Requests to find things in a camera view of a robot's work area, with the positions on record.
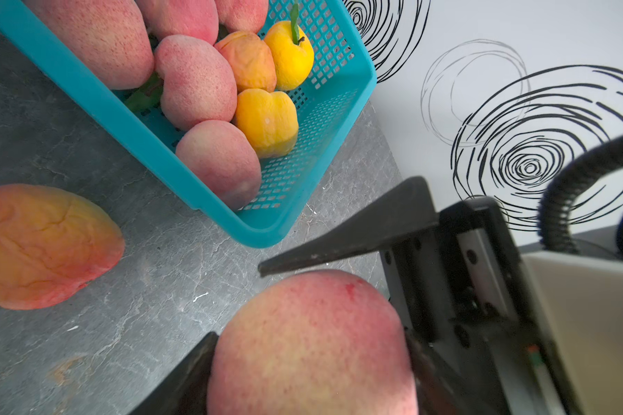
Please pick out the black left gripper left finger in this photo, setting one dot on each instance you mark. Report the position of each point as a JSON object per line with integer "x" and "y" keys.
{"x": 185, "y": 389}

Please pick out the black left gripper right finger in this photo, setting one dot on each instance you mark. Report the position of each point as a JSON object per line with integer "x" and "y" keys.
{"x": 439, "y": 388}

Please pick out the yellow peach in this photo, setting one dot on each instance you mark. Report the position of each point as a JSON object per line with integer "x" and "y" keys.
{"x": 292, "y": 51}
{"x": 268, "y": 120}

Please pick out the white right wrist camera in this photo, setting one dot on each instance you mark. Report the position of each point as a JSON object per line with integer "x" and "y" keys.
{"x": 579, "y": 306}

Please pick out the orange wrinkled peach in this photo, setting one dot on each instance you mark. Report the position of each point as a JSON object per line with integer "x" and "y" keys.
{"x": 251, "y": 61}
{"x": 53, "y": 243}

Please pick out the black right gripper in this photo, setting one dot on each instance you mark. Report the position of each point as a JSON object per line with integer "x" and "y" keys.
{"x": 455, "y": 278}

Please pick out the pink peach front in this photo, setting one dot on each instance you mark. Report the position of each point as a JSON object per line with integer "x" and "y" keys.
{"x": 198, "y": 83}

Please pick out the teal plastic basket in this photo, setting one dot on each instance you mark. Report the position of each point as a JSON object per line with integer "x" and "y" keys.
{"x": 328, "y": 104}

